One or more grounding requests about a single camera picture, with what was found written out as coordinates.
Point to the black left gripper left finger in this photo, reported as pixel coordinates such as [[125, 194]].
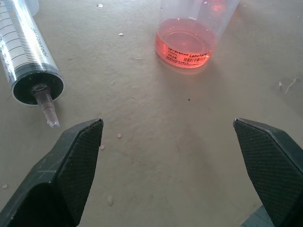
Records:
[[59, 179]]

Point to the clear beaker with red liquid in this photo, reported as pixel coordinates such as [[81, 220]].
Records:
[[187, 40]]

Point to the large clear plastic syringe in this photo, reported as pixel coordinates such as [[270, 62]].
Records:
[[26, 59]]

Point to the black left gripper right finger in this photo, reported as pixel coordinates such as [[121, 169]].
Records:
[[272, 165]]

